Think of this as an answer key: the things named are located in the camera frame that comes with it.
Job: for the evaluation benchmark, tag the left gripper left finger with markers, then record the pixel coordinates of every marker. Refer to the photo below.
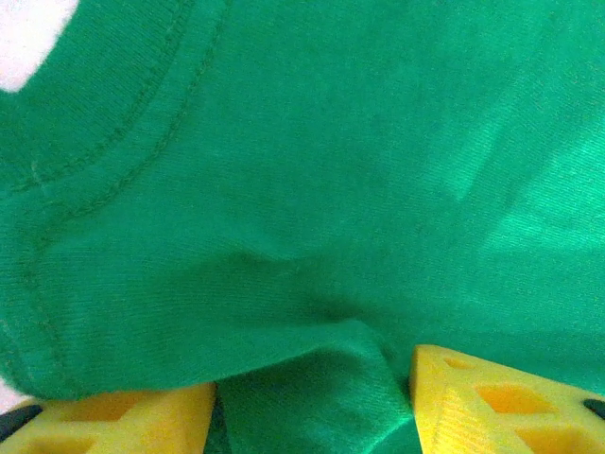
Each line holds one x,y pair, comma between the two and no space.
142,425

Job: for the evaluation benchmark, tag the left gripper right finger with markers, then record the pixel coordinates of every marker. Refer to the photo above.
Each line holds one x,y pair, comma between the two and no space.
496,406

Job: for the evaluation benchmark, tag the green t-shirt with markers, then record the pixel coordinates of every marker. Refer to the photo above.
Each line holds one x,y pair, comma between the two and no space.
302,189

